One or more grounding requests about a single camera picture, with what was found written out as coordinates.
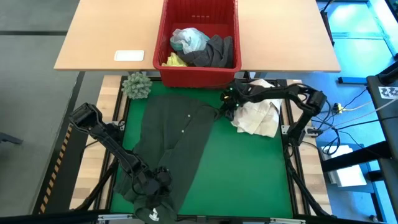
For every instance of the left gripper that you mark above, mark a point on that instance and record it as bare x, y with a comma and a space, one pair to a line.
154, 183

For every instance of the silver metal bracket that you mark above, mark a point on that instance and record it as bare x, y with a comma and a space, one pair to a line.
287, 221
115, 216

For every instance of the black crossbar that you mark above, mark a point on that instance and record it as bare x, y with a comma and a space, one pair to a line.
46, 217

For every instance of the wooden table board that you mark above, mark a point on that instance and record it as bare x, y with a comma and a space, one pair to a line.
85, 186
315, 174

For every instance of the pale green artificial plant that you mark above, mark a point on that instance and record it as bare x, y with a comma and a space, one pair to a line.
136, 85

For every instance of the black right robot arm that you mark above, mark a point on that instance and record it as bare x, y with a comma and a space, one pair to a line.
280, 90

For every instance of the white fiducial marker card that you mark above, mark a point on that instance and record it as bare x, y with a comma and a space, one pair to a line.
388, 92

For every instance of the red plastic laundry bin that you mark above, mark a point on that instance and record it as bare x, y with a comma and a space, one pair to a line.
199, 79

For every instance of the light wooden desk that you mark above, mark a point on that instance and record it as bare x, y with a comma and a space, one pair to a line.
280, 37

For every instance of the dark green button shirt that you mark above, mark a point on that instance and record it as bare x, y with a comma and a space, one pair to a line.
174, 140

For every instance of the black desk leg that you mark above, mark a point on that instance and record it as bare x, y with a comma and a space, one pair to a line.
326, 21

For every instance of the pale blue white garment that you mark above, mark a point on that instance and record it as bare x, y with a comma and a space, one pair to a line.
189, 39

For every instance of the yellow black hazard strip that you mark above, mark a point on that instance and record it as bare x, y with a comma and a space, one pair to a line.
56, 168

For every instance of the white box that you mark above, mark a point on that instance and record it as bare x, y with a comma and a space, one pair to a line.
348, 177

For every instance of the black table frame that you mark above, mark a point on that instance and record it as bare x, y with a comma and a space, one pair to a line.
289, 155

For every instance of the cream folded garment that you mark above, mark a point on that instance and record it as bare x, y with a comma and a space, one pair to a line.
258, 118

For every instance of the black side table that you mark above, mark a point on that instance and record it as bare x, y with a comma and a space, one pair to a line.
373, 90

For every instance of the white rectangular card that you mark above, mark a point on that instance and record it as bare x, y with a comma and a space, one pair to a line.
129, 55

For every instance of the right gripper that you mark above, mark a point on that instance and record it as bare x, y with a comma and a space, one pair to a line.
236, 93

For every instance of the white printed shirt label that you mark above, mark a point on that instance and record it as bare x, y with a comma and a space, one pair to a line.
154, 214

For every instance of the dark grey garment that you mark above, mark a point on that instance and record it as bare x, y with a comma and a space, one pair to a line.
214, 53

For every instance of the black desk foot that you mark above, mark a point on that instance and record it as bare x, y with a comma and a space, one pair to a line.
351, 80

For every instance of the dark chair leg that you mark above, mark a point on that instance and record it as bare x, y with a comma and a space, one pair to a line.
11, 139

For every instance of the yellow garment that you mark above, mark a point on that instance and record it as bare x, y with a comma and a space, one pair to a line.
174, 60

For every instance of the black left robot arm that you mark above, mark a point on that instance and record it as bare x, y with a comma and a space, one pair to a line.
105, 140

